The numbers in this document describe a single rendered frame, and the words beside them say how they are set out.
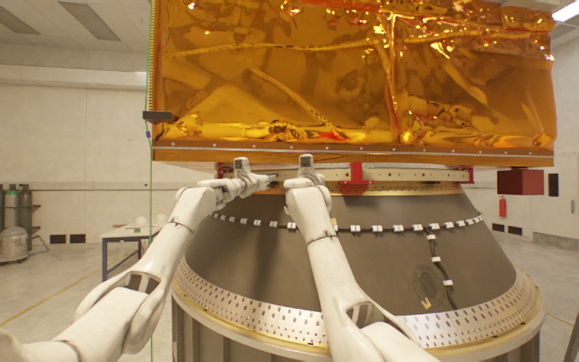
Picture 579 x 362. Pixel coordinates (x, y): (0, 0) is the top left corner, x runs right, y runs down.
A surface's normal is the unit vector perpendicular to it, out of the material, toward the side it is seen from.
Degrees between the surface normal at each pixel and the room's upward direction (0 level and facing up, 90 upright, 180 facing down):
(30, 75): 90
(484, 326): 43
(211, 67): 87
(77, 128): 90
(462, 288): 62
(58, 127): 90
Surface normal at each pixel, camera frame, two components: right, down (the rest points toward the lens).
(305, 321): -0.18, -0.74
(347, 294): 0.07, -0.73
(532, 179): 0.14, -0.01
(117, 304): 0.31, -0.95
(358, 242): -0.06, -0.48
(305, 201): 0.21, -0.50
